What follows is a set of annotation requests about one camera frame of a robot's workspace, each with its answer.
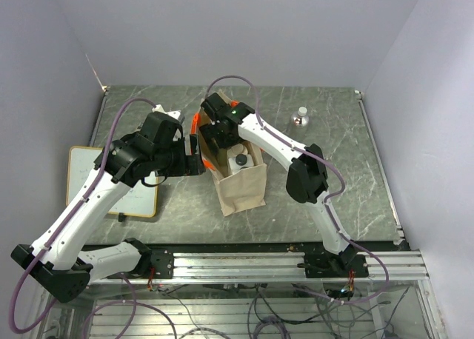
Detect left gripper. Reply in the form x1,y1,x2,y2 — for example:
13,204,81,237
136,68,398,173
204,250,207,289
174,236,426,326
152,132,205,176

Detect beige canvas tote bag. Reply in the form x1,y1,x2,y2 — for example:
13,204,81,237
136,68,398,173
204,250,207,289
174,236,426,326
192,91,267,216

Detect clear bottle white cap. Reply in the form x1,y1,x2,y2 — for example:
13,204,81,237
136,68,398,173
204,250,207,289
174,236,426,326
290,107,310,130

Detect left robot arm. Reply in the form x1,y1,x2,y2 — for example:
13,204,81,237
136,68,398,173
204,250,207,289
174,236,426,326
11,111,204,303

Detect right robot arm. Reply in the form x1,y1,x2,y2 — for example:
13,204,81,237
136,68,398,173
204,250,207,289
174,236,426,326
199,93,358,277

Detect white bottle grey cap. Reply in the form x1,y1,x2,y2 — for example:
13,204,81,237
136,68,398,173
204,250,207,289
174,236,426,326
228,154,254,174

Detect small whiteboard yellow frame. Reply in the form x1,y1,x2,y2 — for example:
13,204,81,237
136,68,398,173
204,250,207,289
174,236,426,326
66,146,158,218

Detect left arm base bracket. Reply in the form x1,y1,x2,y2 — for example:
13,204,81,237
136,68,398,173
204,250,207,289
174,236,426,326
125,251,175,280

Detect aluminium mounting rail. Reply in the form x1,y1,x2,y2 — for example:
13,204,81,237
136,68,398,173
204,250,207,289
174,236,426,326
131,251,429,284

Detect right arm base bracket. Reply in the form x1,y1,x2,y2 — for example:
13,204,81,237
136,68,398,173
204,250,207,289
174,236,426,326
297,254,369,278

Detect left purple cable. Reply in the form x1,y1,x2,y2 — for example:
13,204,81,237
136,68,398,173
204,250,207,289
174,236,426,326
9,97,158,335

